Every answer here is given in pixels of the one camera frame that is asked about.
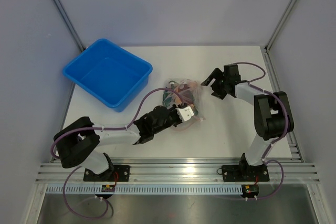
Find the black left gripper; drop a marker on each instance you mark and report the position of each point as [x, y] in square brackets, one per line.
[172, 109]

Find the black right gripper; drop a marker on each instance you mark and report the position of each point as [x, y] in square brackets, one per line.
[218, 74]

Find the clear zip top bag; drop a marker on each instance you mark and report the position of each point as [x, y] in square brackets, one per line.
[191, 93]

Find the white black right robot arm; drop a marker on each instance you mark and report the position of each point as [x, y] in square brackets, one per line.
[272, 118]

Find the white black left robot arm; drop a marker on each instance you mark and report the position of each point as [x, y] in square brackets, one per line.
[76, 144]

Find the green fake cucumber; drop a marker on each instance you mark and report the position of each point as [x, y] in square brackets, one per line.
[170, 98]

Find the blue plastic bin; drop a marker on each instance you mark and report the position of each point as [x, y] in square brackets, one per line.
[110, 73]

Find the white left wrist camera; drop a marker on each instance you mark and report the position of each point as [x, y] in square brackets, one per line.
[185, 113]

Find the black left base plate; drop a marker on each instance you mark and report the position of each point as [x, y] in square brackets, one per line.
[121, 173]

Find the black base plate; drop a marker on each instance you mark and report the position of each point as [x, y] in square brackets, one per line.
[235, 173]
[121, 173]

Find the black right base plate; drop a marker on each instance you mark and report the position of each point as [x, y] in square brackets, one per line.
[235, 173]

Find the aluminium frame post left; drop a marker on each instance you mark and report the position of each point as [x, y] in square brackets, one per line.
[69, 25]

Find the aluminium frame post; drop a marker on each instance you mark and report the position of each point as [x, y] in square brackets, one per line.
[280, 25]
[69, 25]

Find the aluminium mounting rail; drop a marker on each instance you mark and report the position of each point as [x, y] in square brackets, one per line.
[183, 171]

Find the slotted white cable duct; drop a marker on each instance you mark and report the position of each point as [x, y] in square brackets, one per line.
[146, 189]

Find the aluminium frame post right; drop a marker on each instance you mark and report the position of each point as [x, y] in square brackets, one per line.
[280, 25]

